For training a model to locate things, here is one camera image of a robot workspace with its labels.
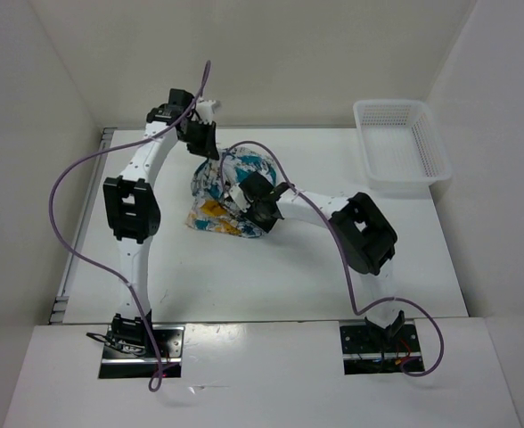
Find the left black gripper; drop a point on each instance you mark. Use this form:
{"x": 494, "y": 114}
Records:
{"x": 208, "y": 145}

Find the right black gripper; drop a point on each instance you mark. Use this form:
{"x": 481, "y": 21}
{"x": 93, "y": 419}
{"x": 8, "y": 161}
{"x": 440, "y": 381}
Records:
{"x": 266, "y": 226}

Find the colourful printed shorts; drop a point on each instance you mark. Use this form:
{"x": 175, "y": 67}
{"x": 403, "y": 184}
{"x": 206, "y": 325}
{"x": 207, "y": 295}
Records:
{"x": 212, "y": 209}

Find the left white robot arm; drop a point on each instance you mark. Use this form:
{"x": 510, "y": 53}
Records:
{"x": 132, "y": 210}

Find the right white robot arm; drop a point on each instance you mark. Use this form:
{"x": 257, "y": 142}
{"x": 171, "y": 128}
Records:
{"x": 364, "y": 238}

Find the white plastic mesh basket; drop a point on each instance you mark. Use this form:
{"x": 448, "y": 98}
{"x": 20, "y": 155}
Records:
{"x": 402, "y": 148}

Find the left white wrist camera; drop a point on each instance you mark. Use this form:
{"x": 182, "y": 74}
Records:
{"x": 206, "y": 110}

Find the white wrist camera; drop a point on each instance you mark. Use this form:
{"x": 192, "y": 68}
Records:
{"x": 206, "y": 110}
{"x": 235, "y": 200}

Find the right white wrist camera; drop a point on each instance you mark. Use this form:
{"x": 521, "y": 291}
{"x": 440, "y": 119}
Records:
{"x": 235, "y": 200}

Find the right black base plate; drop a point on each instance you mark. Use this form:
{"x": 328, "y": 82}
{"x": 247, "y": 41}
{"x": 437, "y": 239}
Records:
{"x": 363, "y": 356}

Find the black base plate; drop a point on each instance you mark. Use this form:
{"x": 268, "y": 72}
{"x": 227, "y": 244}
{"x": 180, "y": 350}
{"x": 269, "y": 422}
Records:
{"x": 124, "y": 362}
{"x": 363, "y": 356}

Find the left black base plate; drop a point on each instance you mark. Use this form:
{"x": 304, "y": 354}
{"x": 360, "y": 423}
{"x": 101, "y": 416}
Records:
{"x": 124, "y": 362}

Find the aluminium table edge rail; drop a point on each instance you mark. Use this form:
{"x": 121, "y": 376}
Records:
{"x": 82, "y": 292}

